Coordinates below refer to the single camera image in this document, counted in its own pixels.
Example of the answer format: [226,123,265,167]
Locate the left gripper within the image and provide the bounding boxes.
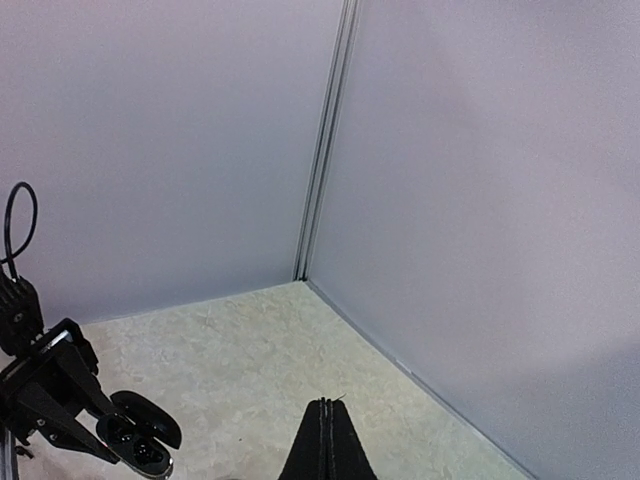
[1,318,119,464]

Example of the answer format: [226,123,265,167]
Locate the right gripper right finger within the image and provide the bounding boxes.
[325,400,378,480]

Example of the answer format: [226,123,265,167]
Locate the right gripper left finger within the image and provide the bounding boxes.
[278,398,328,480]

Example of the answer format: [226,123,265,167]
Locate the black charging case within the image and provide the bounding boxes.
[96,390,183,479]

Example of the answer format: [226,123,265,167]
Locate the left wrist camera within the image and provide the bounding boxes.
[1,273,44,357]

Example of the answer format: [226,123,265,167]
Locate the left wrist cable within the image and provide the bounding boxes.
[0,181,39,279]

